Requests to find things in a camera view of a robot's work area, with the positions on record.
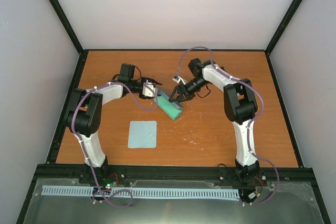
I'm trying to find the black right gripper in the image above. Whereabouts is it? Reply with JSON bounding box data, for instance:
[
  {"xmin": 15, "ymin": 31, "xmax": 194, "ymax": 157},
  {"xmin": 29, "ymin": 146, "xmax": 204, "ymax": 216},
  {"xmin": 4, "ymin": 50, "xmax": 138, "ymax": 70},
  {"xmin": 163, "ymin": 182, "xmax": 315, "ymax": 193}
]
[{"xmin": 169, "ymin": 78, "xmax": 208, "ymax": 104}]

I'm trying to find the grey-blue glasses case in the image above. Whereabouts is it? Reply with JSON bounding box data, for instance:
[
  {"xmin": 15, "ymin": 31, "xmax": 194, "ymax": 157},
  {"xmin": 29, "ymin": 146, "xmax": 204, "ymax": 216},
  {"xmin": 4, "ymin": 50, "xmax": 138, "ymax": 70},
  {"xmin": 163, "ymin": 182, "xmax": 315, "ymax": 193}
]
[{"xmin": 155, "ymin": 88, "xmax": 184, "ymax": 120}]

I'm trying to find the light blue cleaning cloth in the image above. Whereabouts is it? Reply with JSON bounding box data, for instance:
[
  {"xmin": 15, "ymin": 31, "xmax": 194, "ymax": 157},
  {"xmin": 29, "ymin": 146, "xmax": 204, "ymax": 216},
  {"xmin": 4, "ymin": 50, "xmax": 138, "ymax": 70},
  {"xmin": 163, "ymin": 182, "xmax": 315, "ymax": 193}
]
[{"xmin": 128, "ymin": 121, "xmax": 157, "ymax": 148}]

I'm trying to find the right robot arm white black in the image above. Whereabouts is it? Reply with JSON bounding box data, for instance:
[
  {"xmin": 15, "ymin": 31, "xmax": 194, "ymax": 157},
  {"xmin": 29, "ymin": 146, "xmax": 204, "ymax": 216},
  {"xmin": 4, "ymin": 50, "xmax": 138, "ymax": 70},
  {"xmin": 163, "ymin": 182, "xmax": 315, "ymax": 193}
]
[{"xmin": 169, "ymin": 58, "xmax": 259, "ymax": 185}]

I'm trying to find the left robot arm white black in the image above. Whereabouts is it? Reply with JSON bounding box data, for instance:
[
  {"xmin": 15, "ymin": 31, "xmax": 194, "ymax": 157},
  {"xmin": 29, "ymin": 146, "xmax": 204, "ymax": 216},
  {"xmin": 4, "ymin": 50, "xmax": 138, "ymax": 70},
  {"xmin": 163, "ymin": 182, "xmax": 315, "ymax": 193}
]
[{"xmin": 64, "ymin": 63, "xmax": 161, "ymax": 184}]

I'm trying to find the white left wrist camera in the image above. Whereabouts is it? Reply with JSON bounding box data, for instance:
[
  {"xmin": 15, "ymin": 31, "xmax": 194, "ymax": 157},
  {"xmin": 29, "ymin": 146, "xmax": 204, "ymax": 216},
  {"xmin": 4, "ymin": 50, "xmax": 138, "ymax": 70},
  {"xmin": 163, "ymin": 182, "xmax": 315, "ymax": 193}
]
[{"xmin": 142, "ymin": 82, "xmax": 156, "ymax": 99}]

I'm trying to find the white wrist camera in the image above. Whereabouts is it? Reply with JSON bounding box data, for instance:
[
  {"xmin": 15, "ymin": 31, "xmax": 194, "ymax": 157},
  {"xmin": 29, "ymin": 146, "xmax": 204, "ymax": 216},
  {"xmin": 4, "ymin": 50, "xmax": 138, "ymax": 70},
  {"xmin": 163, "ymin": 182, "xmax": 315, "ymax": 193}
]
[
  {"xmin": 172, "ymin": 76, "xmax": 186, "ymax": 85},
  {"xmin": 142, "ymin": 82, "xmax": 156, "ymax": 99}
]

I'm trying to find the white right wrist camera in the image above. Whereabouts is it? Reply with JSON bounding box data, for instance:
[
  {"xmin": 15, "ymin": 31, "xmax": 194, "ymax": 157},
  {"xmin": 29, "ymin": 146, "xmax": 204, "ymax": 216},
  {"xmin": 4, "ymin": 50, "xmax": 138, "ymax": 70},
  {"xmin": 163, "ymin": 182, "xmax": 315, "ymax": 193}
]
[{"xmin": 172, "ymin": 76, "xmax": 186, "ymax": 85}]

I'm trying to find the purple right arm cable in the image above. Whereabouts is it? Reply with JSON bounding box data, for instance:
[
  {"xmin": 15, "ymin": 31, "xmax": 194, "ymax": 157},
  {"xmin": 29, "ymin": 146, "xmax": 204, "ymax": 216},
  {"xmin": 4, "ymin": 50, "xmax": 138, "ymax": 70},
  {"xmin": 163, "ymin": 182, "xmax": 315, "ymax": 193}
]
[{"xmin": 175, "ymin": 46, "xmax": 280, "ymax": 207}]

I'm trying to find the light blue slotted cable duct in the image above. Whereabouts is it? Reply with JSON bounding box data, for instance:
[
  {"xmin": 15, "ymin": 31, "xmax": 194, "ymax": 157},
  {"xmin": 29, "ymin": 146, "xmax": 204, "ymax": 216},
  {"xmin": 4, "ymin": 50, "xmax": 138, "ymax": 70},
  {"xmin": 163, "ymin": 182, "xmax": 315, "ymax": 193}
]
[{"xmin": 41, "ymin": 185, "xmax": 240, "ymax": 201}]

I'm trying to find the black mounting rail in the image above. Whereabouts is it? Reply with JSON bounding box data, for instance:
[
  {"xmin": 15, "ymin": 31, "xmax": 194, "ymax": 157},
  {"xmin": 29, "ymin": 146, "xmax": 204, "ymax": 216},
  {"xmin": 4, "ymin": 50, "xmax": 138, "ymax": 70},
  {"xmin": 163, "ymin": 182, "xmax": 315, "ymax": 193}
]
[{"xmin": 34, "ymin": 164, "xmax": 315, "ymax": 188}]

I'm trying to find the black corner frame post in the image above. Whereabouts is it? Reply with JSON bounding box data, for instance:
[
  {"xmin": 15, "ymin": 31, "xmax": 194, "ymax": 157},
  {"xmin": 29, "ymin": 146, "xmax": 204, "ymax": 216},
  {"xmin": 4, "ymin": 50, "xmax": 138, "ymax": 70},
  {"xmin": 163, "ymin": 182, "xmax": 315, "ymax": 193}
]
[
  {"xmin": 49, "ymin": 0, "xmax": 84, "ymax": 54},
  {"xmin": 265, "ymin": 0, "xmax": 303, "ymax": 57}
]

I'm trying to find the black right corner frame post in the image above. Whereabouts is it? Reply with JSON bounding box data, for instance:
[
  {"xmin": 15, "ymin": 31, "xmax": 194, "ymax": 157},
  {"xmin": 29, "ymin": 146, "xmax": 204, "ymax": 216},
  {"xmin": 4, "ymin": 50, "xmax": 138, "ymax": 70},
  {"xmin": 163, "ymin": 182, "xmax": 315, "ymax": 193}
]
[{"xmin": 265, "ymin": 0, "xmax": 303, "ymax": 57}]

